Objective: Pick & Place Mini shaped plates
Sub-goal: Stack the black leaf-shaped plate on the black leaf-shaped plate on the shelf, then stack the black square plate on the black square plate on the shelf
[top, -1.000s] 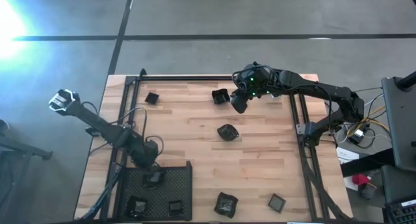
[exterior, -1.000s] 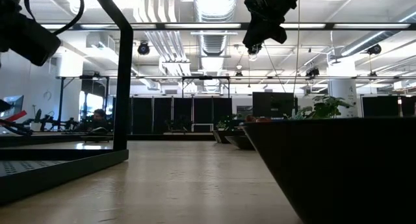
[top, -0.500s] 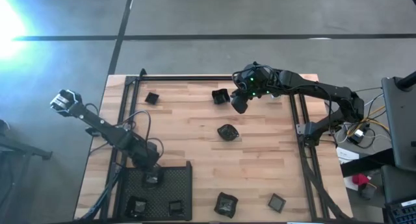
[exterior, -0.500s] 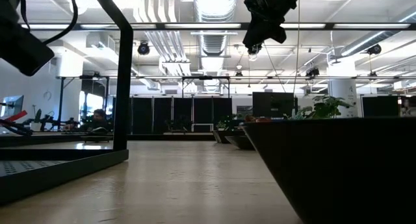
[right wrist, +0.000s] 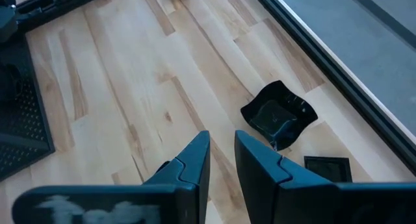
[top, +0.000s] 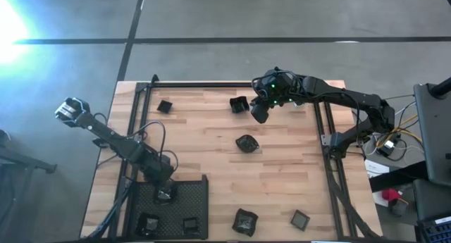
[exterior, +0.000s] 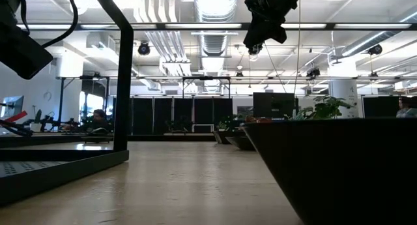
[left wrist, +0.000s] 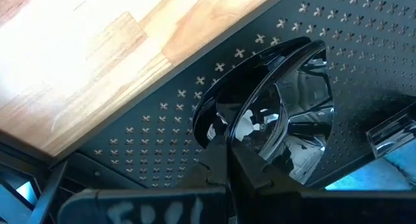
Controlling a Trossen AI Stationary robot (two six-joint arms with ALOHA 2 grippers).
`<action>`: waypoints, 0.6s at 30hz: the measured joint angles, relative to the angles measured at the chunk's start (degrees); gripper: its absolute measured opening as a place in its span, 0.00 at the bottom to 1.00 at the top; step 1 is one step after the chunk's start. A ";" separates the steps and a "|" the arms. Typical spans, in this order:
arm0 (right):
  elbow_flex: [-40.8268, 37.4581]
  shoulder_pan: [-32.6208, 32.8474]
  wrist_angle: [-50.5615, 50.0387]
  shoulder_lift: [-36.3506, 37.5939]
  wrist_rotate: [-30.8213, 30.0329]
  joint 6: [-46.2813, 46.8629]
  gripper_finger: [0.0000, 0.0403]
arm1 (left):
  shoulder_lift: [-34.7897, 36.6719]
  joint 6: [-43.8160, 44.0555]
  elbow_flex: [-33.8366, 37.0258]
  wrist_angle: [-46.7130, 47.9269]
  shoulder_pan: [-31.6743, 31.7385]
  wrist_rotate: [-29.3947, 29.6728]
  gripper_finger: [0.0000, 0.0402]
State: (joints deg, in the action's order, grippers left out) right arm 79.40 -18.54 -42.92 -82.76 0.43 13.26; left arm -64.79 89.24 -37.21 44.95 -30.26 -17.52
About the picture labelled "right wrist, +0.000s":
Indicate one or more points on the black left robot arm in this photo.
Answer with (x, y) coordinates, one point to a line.
(6, 19)

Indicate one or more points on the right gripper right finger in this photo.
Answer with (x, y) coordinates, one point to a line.
(292, 201)

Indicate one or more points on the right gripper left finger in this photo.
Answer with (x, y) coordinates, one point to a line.
(182, 201)

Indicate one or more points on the black perforated metal tray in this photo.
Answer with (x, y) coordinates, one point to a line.
(19, 120)

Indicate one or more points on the black wavy mini plate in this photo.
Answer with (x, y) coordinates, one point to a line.
(279, 117)

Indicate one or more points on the black aluminium table frame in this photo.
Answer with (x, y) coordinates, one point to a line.
(325, 63)

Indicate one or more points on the black square mini plate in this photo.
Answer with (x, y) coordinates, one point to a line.
(328, 169)

